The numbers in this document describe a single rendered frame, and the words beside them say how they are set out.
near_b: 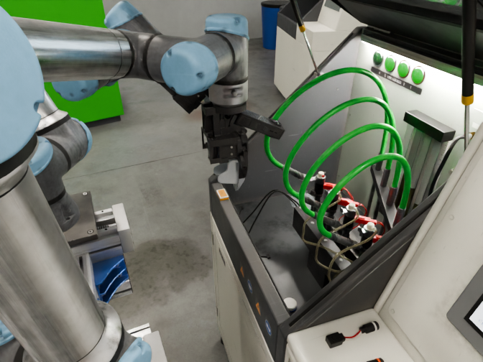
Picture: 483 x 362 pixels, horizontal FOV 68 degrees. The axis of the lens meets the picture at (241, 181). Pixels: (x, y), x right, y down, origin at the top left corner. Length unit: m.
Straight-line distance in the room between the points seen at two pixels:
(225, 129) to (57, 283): 0.45
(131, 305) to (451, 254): 1.76
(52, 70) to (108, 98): 3.67
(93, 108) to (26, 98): 3.89
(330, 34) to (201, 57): 3.26
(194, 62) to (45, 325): 0.37
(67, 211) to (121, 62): 0.58
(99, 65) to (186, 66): 0.12
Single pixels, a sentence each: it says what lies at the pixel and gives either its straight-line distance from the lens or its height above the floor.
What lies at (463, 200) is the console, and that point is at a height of 1.30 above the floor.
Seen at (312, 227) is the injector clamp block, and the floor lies 0.98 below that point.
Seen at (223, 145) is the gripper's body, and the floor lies 1.35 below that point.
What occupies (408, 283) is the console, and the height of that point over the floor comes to 1.10.
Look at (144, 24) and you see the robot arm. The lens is 0.88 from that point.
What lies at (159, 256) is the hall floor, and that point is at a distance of 2.43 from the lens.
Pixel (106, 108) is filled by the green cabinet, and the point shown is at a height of 0.20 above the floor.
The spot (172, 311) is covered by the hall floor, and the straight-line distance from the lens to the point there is 2.14.
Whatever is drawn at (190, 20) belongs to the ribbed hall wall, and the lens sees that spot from 7.53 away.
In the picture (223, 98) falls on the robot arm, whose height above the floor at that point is 1.45.
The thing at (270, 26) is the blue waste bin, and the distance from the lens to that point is 7.06.
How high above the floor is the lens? 1.69
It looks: 34 degrees down
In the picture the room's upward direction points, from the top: straight up
